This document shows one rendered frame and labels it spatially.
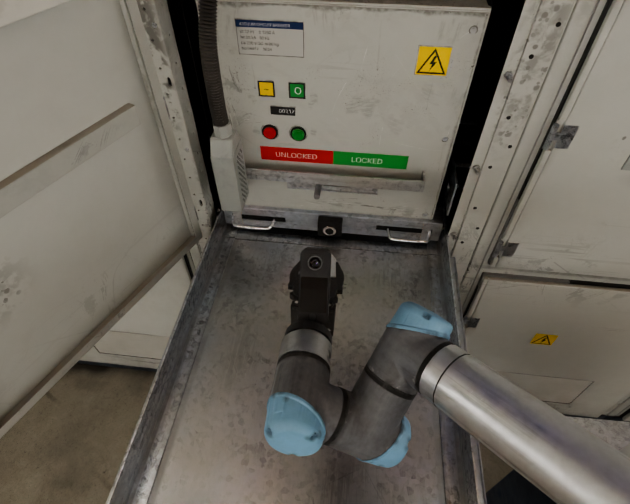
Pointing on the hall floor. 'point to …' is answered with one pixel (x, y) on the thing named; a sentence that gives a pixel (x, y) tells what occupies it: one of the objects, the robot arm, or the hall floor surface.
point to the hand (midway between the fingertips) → (321, 249)
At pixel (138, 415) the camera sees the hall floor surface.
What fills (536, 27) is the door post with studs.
